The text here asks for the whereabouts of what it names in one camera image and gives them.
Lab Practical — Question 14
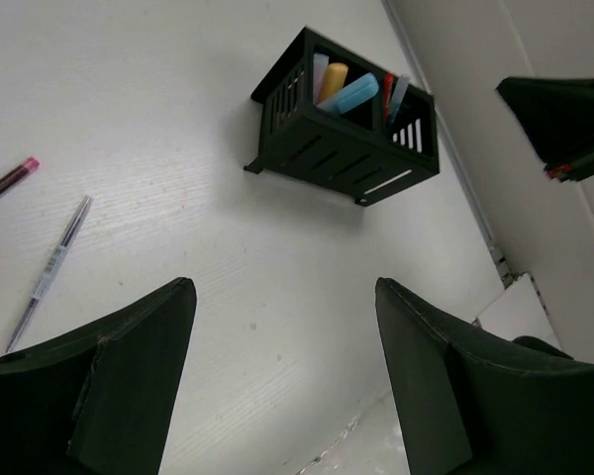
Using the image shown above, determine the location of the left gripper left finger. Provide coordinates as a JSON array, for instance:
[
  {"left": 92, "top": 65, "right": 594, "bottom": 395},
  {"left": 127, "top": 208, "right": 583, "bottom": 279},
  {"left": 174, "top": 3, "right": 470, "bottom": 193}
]
[{"left": 0, "top": 278, "right": 197, "bottom": 474}]

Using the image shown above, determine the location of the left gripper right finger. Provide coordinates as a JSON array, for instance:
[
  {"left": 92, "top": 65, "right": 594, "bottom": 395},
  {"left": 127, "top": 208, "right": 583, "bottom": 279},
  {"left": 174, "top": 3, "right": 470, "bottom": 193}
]
[{"left": 375, "top": 278, "right": 594, "bottom": 474}]

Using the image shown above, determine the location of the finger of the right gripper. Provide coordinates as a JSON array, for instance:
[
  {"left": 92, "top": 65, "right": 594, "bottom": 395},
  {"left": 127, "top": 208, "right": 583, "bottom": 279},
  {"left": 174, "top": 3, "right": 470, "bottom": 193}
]
[{"left": 496, "top": 76, "right": 594, "bottom": 182}]

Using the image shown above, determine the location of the blue pen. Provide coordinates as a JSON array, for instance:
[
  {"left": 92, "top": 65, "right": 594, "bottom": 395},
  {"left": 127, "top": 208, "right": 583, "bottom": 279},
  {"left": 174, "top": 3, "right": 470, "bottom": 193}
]
[{"left": 386, "top": 75, "right": 411, "bottom": 131}]

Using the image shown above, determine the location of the red gel pen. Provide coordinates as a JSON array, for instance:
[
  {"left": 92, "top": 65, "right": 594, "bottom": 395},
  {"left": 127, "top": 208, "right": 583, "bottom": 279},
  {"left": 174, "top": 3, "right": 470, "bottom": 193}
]
[{"left": 382, "top": 72, "right": 395, "bottom": 122}]

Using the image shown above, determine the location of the clear dark-ink pen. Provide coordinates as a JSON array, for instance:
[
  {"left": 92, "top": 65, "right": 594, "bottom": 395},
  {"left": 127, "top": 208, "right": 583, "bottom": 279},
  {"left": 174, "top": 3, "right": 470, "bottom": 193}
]
[{"left": 5, "top": 195, "right": 93, "bottom": 354}]

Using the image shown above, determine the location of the orange yellow eraser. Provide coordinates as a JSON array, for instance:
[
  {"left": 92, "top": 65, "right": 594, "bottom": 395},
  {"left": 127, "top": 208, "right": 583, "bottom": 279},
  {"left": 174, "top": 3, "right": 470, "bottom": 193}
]
[{"left": 313, "top": 53, "right": 348, "bottom": 104}]

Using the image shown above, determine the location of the black two-compartment organizer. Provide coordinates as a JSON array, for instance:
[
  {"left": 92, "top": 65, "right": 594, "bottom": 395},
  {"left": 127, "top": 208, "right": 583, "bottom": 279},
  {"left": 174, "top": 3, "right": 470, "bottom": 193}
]
[{"left": 245, "top": 27, "right": 440, "bottom": 207}]

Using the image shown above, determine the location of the maroon pen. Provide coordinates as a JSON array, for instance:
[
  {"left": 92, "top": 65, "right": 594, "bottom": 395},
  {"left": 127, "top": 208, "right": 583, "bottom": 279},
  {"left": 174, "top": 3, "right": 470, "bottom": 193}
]
[{"left": 0, "top": 156, "right": 40, "bottom": 197}]

